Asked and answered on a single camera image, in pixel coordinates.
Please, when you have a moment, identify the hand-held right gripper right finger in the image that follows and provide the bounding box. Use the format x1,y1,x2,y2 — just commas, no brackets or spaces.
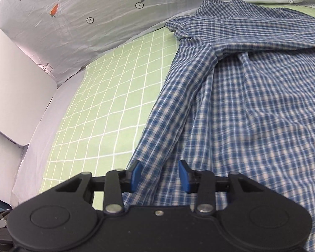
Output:
178,160,255,216

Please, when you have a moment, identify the green checked bed sheet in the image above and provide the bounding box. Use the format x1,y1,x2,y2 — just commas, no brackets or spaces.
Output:
38,4,315,212

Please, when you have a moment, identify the white rounded board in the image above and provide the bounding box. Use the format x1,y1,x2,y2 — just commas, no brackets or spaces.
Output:
0,26,59,146

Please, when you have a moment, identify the lavender mattress cover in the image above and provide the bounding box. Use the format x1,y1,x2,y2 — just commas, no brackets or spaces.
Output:
12,84,87,208

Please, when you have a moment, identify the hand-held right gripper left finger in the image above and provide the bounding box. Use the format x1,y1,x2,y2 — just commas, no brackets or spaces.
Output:
56,161,143,216

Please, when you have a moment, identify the white carrot print quilt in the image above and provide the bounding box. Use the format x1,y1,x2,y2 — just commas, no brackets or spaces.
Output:
0,0,315,87

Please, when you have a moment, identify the blue plaid shirt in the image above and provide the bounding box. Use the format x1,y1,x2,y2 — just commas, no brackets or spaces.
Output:
122,0,315,252

